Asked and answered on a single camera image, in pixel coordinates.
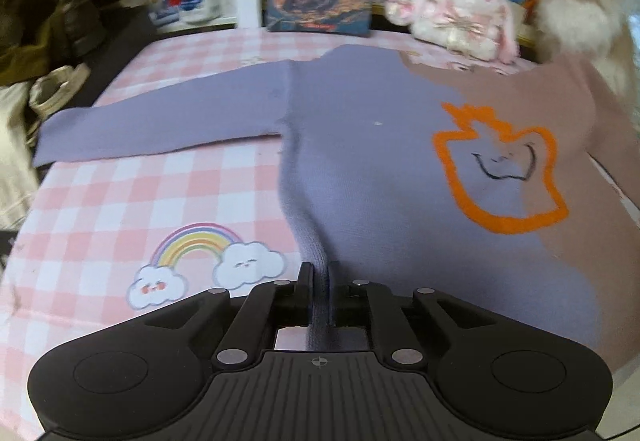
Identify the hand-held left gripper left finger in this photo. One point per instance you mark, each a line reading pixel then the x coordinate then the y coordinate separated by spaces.
pixel 306 293

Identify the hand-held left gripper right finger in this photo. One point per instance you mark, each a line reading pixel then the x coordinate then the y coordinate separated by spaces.
pixel 334 293

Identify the purple and brown sweater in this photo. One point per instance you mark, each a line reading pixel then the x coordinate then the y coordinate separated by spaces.
pixel 360 146

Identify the pink checkered tablecloth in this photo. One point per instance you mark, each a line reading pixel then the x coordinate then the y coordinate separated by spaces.
pixel 150 201

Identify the white pink plush bunny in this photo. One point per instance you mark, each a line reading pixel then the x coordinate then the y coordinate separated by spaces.
pixel 460 6

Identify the black box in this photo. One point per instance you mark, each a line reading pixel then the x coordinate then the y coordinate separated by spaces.
pixel 120 36

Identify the white cloth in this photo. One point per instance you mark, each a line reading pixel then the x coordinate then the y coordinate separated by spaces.
pixel 15 156

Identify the cream wrist watch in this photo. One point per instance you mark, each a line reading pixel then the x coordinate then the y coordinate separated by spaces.
pixel 55 88

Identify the fluffy cream cat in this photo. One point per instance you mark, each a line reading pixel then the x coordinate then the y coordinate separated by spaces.
pixel 575 6

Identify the olive green jacket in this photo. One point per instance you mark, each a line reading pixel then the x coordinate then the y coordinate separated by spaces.
pixel 45 6

